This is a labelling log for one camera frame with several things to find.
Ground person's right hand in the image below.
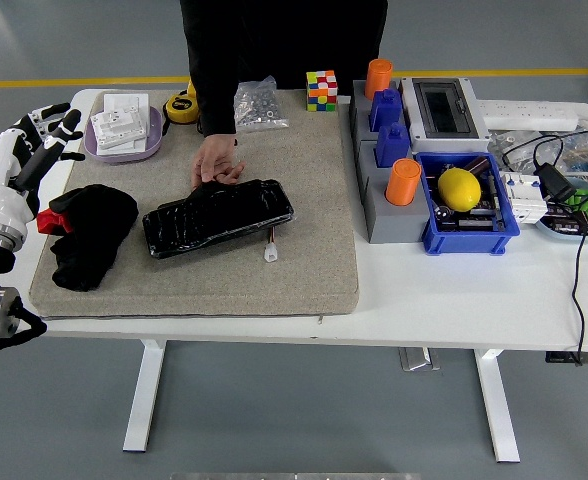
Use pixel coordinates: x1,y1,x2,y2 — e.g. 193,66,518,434
191,133,247,189

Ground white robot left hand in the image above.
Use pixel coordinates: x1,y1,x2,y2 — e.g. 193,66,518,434
0,102,86,236

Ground black glossy panel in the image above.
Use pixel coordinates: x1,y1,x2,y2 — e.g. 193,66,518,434
141,178,296,260

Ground black rag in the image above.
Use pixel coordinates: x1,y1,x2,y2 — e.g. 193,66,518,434
37,183,140,293

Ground yellow tape measure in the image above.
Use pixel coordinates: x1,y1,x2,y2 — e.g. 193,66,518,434
162,79,201,136

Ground clear bag of nuts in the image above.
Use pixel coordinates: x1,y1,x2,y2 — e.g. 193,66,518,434
233,75,290,134

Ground purple tray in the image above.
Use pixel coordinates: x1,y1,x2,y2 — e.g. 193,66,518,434
83,104,165,165

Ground grey-brown mat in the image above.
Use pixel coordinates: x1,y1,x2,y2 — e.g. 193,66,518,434
28,88,361,319

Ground colourful puzzle cube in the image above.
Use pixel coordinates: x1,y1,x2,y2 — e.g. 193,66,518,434
306,69,339,113

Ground person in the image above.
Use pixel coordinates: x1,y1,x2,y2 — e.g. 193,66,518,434
179,0,389,91

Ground blue square peg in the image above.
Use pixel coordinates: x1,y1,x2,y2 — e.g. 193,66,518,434
376,122,413,169
368,88,404,134

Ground orange cylinder peg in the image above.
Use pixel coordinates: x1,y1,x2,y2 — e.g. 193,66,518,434
364,58,394,101
385,158,423,207

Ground grey peg holder block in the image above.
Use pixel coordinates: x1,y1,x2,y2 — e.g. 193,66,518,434
348,78,428,245

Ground white electrical distribution box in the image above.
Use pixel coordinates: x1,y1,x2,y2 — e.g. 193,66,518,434
398,76,493,155

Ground yellow lemon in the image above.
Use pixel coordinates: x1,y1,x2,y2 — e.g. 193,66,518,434
437,167,483,211

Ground brown capacitor cylinder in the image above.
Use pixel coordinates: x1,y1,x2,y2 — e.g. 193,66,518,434
461,155,493,177

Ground blue plastic bin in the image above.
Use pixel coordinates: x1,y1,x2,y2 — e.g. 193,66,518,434
414,151,522,257

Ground white table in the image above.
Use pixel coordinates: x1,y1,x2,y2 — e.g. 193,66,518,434
0,88,588,464

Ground clear bag of white parts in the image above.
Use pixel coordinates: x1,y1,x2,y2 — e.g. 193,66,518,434
488,128,540,167

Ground white power strip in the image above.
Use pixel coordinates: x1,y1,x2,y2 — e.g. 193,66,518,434
476,99,581,132

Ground white circuit breaker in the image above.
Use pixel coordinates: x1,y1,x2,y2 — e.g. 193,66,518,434
498,170,549,225

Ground black power adapter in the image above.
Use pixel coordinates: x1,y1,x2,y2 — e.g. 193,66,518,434
533,163,578,204

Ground dark electronic module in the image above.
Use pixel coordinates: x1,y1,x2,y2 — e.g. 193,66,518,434
543,203,588,236

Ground clear bag of small parts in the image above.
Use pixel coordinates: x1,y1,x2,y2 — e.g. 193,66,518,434
556,132,588,174

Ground green plastic parts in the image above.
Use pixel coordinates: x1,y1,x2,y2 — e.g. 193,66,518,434
563,189,588,236

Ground black box under table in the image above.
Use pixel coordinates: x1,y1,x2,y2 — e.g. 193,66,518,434
545,351,588,365

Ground white wall socket plate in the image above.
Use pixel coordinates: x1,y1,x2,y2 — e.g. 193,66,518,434
90,107,149,149
96,137,150,156
103,92,151,126

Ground white wire connector plug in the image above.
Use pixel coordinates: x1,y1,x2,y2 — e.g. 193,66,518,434
262,228,281,264

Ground black power cable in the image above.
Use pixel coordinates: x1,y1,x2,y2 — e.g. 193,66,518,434
502,129,588,367

